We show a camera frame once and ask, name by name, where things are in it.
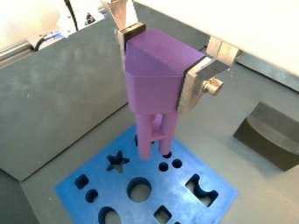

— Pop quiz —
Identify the dark grey block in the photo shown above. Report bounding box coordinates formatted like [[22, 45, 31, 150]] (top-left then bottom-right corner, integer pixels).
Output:
[[234, 102, 299, 172]]

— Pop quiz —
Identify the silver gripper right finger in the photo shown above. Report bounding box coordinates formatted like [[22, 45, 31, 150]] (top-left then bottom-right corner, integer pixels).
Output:
[[178, 37, 239, 115]]

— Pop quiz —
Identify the grey upright panel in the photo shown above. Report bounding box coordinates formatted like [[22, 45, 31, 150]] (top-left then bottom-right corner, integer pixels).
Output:
[[0, 18, 127, 181]]

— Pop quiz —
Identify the purple three prong peg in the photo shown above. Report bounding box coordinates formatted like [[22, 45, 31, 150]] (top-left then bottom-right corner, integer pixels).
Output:
[[126, 29, 205, 160]]

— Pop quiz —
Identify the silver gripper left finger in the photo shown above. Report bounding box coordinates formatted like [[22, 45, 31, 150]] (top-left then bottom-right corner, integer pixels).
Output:
[[101, 0, 146, 63]]

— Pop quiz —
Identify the black cable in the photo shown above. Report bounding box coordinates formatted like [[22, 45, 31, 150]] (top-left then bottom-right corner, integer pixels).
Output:
[[34, 0, 81, 53]]

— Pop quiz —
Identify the aluminium frame rail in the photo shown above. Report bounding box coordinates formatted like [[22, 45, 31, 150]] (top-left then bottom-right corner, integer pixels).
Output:
[[0, 40, 34, 68]]

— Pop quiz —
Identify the blue shape sorter board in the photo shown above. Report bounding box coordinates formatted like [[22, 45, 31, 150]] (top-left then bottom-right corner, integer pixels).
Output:
[[57, 128, 239, 224]]

